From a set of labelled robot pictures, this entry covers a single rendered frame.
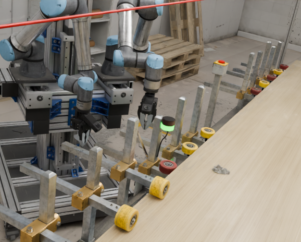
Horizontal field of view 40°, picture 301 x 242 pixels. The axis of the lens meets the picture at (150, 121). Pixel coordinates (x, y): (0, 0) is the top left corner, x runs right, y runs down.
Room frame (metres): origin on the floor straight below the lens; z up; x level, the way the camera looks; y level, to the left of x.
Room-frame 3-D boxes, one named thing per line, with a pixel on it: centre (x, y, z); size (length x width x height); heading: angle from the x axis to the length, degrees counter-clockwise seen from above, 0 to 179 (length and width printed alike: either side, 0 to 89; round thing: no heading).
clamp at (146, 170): (1.73, -0.03, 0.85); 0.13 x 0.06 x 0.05; 154
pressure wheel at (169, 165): (1.67, -0.11, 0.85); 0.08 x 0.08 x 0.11
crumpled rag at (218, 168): (1.70, -0.36, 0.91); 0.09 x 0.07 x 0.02; 58
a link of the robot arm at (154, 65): (1.84, 0.02, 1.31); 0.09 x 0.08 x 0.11; 11
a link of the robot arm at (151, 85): (1.83, 0.02, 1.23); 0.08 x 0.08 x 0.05
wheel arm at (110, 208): (1.29, 0.25, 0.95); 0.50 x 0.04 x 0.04; 64
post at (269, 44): (3.56, -0.90, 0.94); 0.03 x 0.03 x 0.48; 64
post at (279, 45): (4.01, -1.12, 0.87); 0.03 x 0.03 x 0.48; 64
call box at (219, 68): (2.44, -0.37, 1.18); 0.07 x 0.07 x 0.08; 64
